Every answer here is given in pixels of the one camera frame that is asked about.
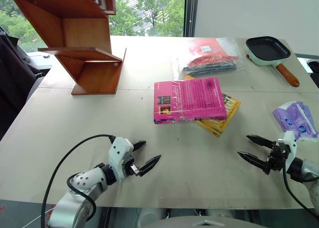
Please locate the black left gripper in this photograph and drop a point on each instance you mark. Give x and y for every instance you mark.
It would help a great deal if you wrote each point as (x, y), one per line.
(128, 167)

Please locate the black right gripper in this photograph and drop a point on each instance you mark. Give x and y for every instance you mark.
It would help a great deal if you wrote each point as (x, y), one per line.
(277, 157)

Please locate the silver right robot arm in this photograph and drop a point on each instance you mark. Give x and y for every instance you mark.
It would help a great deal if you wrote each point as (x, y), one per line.
(311, 168)

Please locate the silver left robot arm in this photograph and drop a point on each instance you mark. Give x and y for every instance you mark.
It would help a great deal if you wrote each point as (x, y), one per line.
(84, 185)

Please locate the yellow paperback book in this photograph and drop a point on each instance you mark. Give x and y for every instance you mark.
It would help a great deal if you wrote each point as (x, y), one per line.
(224, 123)

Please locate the pink paperback book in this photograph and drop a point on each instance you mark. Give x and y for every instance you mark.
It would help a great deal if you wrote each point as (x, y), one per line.
(192, 98)

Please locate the wooden shelf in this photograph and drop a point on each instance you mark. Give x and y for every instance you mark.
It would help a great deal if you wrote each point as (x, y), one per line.
(84, 34)

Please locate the purple tissue pack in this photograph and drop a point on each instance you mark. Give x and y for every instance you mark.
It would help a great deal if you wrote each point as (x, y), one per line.
(294, 118)

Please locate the dark object beside table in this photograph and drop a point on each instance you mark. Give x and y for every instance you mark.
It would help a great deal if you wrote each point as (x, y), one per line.
(314, 73)

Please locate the dark bundle in bag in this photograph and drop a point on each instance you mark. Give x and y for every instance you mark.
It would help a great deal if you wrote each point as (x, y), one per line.
(211, 68)

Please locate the mint green electric frying pan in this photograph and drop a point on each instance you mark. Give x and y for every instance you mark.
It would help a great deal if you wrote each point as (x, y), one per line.
(268, 50)

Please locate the clear plastic bag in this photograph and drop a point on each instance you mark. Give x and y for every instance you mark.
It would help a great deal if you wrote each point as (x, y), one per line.
(231, 45)

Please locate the red booklet in bag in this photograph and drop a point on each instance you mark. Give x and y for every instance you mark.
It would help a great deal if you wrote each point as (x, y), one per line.
(211, 51)

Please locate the black chair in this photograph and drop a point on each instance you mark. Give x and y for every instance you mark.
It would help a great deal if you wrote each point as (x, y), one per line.
(12, 88)

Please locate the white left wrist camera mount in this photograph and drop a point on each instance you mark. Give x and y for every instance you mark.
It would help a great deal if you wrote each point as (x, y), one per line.
(119, 150)

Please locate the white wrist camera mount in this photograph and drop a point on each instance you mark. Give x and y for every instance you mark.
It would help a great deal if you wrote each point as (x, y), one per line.
(291, 141)
(119, 150)

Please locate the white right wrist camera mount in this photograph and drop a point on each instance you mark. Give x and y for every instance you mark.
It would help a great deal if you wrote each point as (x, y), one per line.
(291, 141)

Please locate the black window frame post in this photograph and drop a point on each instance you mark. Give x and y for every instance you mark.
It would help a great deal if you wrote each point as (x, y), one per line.
(190, 11)

